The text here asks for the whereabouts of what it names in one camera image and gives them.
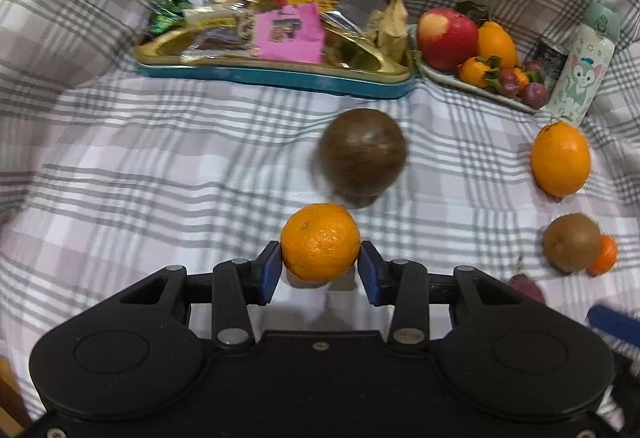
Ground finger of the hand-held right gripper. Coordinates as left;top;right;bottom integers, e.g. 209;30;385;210
586;304;640;349

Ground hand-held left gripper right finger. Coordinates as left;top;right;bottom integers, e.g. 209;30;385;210
359;240;526;350

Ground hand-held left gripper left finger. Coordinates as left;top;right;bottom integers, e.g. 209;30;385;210
120;240;282;350

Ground brown kiwi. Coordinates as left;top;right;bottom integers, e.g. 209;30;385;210
542;213;603;273

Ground large orange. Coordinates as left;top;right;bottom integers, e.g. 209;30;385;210
530;122;592;199

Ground dark brown round fruit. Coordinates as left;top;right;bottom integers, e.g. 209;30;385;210
317;108;408;209

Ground blue and gold snack tin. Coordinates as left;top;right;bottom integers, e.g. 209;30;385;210
136;25;415;101

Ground pale green plate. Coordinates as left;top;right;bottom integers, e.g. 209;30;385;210
411;25;551;115

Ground tangerine with leaves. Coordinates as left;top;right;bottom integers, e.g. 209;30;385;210
458;56;501;88

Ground pink snack packet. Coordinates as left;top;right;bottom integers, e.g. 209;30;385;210
252;4;325;64

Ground red apple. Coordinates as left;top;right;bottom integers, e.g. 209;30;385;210
416;8;480;71

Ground gold paper packet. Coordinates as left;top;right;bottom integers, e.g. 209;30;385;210
372;0;408;63

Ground clear packet with yellow label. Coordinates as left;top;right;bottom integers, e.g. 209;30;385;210
182;8;251;53

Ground knobbed orange citrus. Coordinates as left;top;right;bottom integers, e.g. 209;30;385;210
476;21;518;69

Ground cartoon cat water bottle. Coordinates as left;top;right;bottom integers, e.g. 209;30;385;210
545;2;622;127

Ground silver foil packet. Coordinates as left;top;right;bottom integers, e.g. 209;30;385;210
340;0;388;26

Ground dark drink can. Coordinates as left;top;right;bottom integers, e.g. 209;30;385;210
537;38;571;81

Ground green foil candy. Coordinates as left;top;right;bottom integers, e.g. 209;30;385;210
149;0;187;36

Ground dark green citrus leaves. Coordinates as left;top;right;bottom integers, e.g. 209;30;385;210
455;0;493;23

